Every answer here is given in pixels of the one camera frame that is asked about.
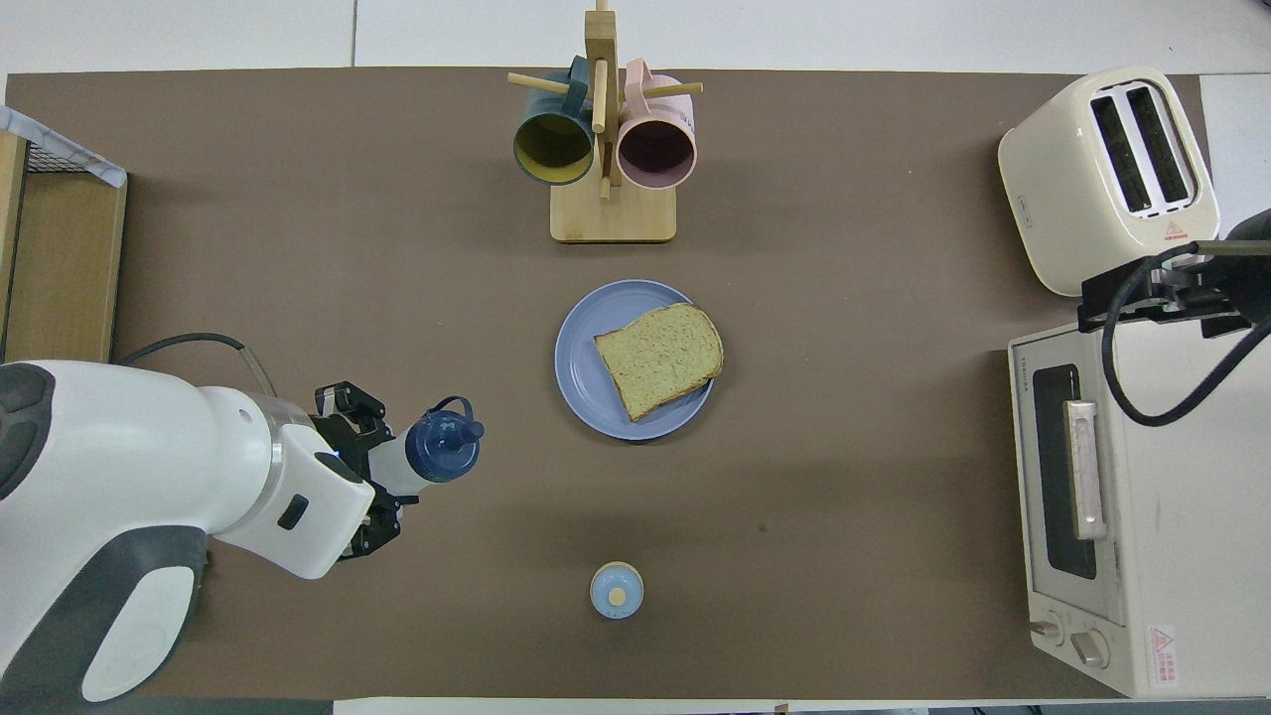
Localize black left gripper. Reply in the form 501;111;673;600
316;381;403;562

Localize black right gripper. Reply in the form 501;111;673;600
1079;209;1271;335

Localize squeeze bottle with blue cap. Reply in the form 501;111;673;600
372;395;487;502

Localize bread slice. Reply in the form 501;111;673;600
594;303;725;422

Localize blue plate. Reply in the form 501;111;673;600
554;279;718;442

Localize small blue seasoning jar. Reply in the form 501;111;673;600
590;561;644;620

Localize cream toaster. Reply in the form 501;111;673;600
997;67;1221;299

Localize white toaster oven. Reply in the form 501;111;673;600
1007;315;1271;699

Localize wooden mug rack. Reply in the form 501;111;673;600
506;0;704;244

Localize brown table mat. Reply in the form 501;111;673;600
0;68;1207;701

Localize dark teal mug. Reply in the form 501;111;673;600
512;56;597;187

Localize pink mug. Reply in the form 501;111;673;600
616;58;699;192

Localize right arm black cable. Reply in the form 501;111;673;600
1100;243;1271;428

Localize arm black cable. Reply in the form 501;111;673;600
1100;243;1271;428
114;333;279;398

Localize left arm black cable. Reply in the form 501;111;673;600
114;333;279;398

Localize black wire mesh basket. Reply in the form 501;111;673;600
25;142;85;176

